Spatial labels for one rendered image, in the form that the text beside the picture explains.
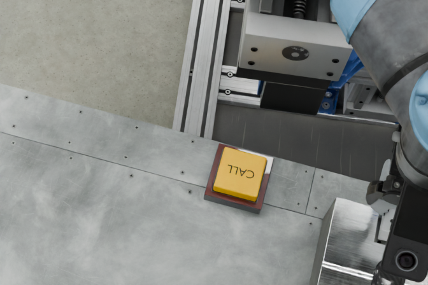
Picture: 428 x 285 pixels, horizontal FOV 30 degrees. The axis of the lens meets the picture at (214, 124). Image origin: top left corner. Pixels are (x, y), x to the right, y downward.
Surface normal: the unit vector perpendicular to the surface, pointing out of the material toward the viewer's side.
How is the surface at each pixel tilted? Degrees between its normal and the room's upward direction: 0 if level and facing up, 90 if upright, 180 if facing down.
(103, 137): 0
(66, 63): 0
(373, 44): 61
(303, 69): 90
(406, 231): 38
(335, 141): 0
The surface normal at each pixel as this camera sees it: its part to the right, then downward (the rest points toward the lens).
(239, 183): 0.06, -0.40
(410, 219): -0.26, 0.15
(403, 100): -0.78, 0.19
